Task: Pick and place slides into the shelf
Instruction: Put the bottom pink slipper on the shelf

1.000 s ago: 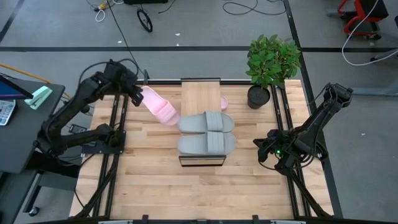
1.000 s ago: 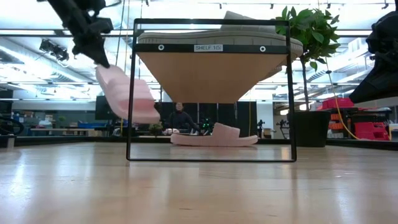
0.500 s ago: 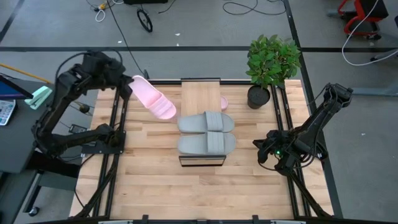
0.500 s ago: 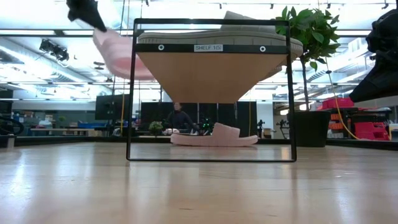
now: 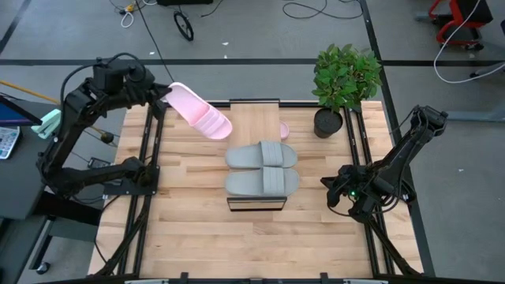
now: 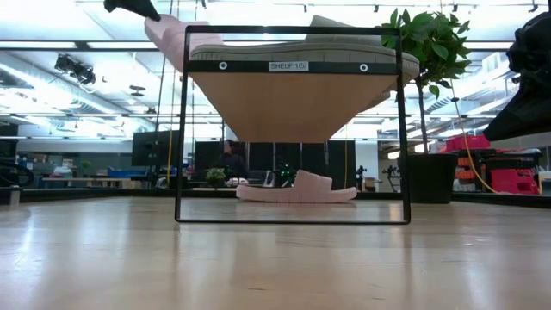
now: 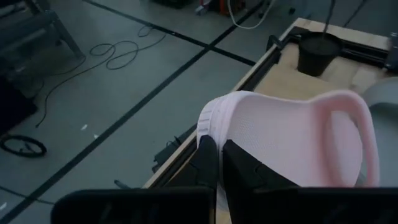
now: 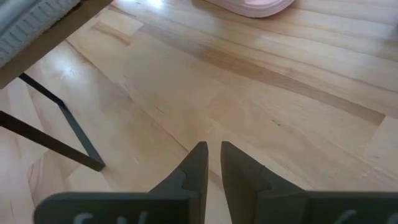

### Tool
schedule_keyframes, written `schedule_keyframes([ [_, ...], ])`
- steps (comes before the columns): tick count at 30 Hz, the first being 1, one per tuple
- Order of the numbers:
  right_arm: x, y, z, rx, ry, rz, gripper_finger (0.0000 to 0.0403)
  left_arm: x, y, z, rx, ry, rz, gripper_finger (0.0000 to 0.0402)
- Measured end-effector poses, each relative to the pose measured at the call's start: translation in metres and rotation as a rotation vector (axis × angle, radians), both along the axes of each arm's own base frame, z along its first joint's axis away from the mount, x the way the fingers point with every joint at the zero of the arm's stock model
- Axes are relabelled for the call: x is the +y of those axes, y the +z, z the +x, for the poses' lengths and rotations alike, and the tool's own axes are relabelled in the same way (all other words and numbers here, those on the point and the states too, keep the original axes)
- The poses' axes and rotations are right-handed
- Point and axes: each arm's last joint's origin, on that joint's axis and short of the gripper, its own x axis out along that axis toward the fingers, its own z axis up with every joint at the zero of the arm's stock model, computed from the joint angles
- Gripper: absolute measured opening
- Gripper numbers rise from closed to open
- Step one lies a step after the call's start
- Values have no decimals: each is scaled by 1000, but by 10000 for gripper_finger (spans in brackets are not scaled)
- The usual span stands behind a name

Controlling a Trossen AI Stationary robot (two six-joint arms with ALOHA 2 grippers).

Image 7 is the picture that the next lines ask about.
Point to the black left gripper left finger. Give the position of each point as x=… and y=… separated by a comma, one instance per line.
x=202, y=171

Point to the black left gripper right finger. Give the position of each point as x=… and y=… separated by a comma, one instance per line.
x=248, y=174

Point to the pink rubber slide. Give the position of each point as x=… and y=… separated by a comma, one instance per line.
x=280, y=140

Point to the grey rubber slide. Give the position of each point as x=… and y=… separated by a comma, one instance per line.
x=385, y=102

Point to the green plant in black pot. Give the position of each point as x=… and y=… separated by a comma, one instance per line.
x=317, y=53

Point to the red utility cart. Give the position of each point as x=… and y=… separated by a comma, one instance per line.
x=224, y=7

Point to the black floor box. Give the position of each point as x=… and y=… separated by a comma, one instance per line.
x=12, y=109

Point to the grey metal furniture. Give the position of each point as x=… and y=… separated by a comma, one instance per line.
x=31, y=25

